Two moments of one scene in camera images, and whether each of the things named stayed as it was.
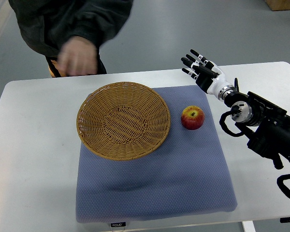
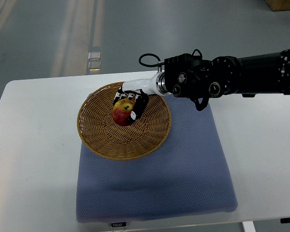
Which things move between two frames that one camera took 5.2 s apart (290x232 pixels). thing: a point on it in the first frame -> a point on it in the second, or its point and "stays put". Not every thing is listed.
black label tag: [119, 224] stays put
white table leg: [248, 226] stays put
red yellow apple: [193, 117] -> [121, 112]
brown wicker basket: [123, 121] stays put
